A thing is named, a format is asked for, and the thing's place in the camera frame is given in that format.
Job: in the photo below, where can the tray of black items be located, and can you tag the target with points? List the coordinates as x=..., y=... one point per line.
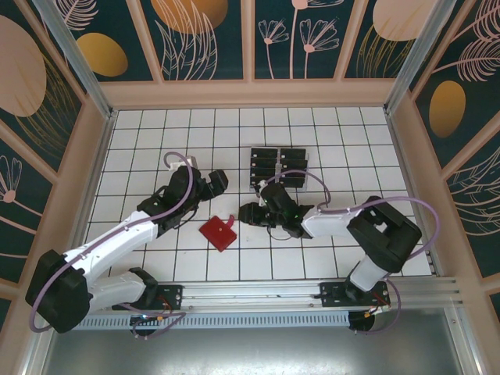
x=278, y=172

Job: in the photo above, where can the red leather card holder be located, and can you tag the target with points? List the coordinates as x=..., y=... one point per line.
x=216, y=234

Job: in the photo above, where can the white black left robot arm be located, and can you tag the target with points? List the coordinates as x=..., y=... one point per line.
x=117, y=238

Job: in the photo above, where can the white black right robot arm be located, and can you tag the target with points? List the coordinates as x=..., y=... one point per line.
x=332, y=224

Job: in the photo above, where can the grey sheet metal shelf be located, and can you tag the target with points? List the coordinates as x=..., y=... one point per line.
x=250, y=351

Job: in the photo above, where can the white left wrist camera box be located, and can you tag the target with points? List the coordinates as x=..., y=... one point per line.
x=190, y=161

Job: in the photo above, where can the aluminium table edge rail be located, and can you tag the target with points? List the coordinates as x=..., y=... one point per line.
x=103, y=148
x=399, y=148

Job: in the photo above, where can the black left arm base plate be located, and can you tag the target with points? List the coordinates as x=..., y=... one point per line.
x=173, y=295

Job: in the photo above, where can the aluminium mounting rail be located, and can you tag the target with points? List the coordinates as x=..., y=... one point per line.
x=250, y=293

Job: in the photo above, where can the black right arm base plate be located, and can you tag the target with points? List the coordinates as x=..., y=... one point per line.
x=332, y=295

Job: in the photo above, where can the aluminium frame post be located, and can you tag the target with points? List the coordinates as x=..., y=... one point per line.
x=418, y=58
x=81, y=66

